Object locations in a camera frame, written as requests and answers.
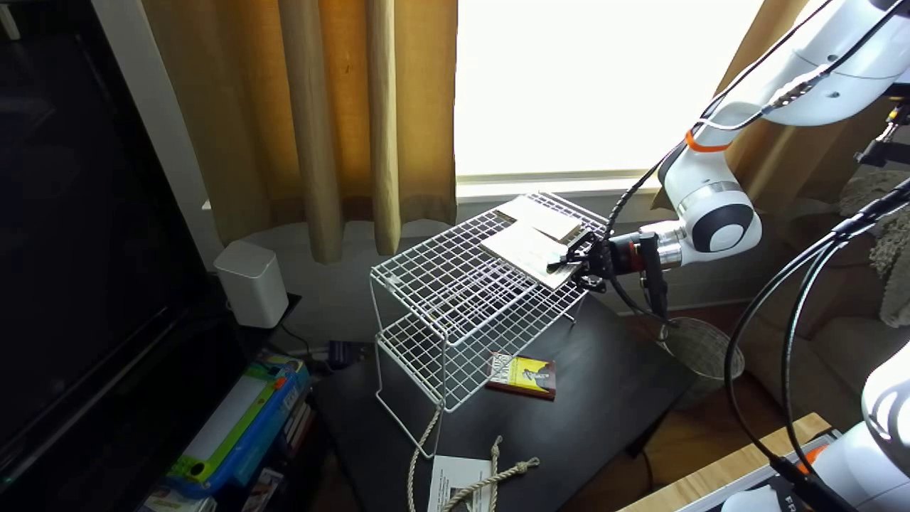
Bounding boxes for white printed card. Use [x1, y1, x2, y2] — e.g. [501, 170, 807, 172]
[424, 451, 495, 512]

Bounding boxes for grey knitted blanket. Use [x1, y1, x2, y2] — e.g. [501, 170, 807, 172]
[835, 161, 910, 329]

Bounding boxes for black low table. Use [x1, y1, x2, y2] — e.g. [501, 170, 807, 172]
[309, 296, 693, 512]

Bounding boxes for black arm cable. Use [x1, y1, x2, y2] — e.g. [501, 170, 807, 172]
[602, 0, 910, 315]

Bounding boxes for thick black cable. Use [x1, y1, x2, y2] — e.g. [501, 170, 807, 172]
[723, 172, 910, 488]
[778, 235, 856, 461]

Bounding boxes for small black adapter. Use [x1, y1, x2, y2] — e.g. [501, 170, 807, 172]
[323, 339, 373, 376]

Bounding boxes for beige sofa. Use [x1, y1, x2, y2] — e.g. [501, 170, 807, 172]
[736, 214, 910, 433]

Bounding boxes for cream knotted rope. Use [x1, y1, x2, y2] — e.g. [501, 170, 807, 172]
[406, 407, 542, 512]

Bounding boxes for light wooden table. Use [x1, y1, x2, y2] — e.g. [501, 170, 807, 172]
[620, 410, 835, 512]

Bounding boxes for thin white red picture book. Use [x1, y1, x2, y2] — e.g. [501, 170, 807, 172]
[495, 192, 586, 244]

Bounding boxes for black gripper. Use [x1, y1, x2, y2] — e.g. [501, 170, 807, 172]
[542, 229, 662, 292]

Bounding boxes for black television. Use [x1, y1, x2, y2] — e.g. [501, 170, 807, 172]
[0, 0, 224, 477]

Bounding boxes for white wire shelf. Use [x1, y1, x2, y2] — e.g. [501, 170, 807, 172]
[367, 191, 613, 464]

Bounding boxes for bright window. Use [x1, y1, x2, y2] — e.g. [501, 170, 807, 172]
[451, 0, 764, 185]

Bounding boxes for green white game box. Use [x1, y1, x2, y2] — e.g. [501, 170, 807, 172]
[168, 363, 278, 488]

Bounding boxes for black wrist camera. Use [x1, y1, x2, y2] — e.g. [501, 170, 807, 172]
[638, 235, 672, 320]

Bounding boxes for white speaker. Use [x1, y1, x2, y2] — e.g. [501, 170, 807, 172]
[211, 239, 289, 329]

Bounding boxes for golden curtain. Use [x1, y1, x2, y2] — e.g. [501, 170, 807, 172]
[138, 0, 460, 265]
[650, 0, 910, 221]

